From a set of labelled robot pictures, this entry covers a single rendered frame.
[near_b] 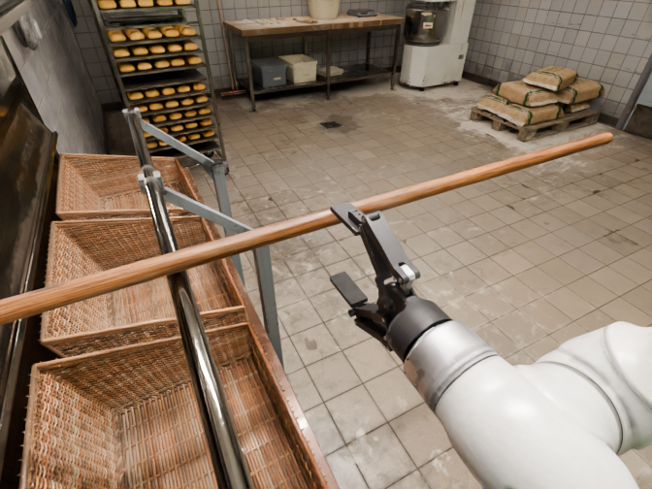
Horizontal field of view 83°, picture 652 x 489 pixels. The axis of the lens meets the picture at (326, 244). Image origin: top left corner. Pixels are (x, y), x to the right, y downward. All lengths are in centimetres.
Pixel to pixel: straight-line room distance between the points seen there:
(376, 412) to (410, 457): 21
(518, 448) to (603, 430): 8
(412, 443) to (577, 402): 134
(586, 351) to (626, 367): 4
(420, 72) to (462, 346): 555
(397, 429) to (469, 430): 136
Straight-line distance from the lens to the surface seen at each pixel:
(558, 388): 41
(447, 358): 40
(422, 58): 582
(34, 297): 59
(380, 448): 169
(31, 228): 131
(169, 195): 90
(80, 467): 101
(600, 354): 47
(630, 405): 47
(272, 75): 514
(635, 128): 540
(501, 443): 37
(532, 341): 220
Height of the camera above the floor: 154
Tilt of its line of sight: 38 degrees down
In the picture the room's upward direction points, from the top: straight up
